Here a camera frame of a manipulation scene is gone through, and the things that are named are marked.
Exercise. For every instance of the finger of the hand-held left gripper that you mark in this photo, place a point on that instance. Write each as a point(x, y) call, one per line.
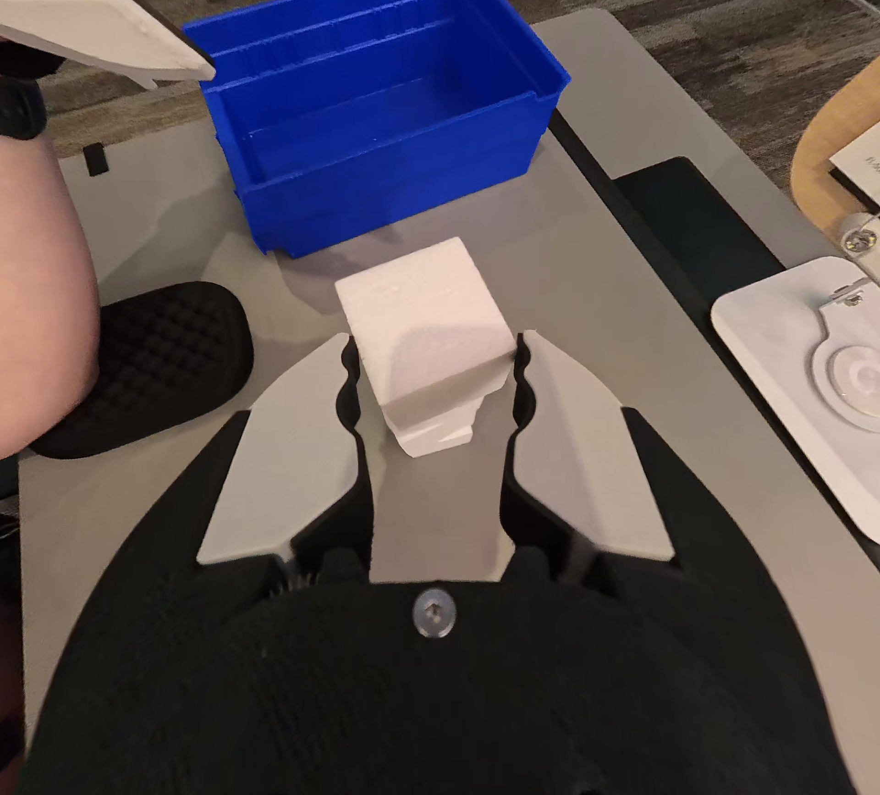
point(62, 4)

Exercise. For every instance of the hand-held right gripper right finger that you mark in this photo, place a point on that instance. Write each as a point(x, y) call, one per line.
point(584, 465)

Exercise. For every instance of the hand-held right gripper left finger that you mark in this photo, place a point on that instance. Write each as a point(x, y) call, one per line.
point(289, 465)

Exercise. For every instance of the white hard foam cube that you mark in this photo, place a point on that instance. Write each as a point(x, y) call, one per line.
point(440, 441)
point(419, 307)

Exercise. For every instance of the person's left forearm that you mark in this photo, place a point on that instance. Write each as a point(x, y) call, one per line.
point(41, 293)

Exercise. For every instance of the black wrist watch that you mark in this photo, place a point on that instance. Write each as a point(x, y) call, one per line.
point(20, 107)

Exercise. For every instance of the small black block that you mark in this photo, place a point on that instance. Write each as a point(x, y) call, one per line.
point(96, 160)

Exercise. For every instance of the black padded wrist rest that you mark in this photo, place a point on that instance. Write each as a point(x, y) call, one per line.
point(151, 362)

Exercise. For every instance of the blue plastic bin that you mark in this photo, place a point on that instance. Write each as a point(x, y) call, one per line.
point(385, 121)

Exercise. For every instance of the printed instruction sheet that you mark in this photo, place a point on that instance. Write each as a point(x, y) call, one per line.
point(859, 169)

